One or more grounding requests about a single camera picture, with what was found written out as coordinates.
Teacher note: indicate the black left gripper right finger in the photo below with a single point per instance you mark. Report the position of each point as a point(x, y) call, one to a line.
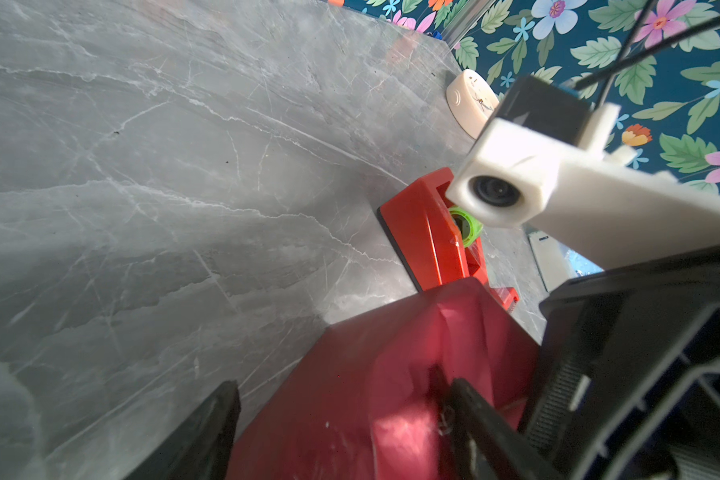
point(484, 445)

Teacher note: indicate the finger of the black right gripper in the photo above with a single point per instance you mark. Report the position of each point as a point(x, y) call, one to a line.
point(588, 384)

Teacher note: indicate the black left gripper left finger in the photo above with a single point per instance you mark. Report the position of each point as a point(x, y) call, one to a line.
point(200, 447)

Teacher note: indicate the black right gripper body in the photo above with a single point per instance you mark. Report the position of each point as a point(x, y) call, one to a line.
point(696, 360)

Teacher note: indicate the maroon wrapping paper sheet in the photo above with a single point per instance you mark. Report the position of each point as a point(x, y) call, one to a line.
point(365, 402)

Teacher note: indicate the red tape dispenser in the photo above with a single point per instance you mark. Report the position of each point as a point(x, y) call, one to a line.
point(438, 242)

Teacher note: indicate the white tissue paper piece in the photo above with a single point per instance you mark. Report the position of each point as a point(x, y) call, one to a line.
point(558, 263)

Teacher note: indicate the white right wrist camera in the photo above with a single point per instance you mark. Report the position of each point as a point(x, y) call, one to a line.
point(541, 160)

